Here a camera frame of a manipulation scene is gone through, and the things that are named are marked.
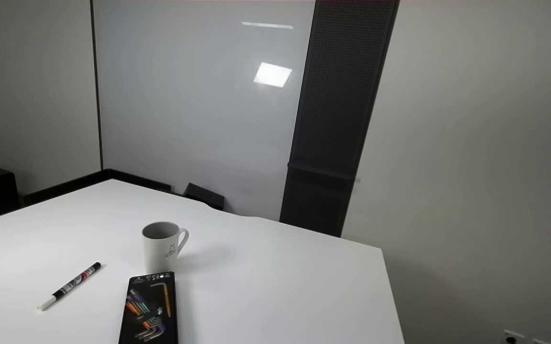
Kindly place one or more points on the black marker with white cap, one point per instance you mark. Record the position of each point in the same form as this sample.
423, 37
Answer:
71, 286

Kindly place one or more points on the white ceramic mug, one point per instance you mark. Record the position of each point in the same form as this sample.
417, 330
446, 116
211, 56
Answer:
161, 244

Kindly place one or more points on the black office chair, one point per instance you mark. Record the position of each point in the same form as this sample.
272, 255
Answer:
205, 196

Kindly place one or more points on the black hex key set case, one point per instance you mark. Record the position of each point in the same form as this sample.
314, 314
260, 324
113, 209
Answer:
150, 311

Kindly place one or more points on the dark wall pillar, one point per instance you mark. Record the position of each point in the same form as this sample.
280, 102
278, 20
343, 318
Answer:
345, 60

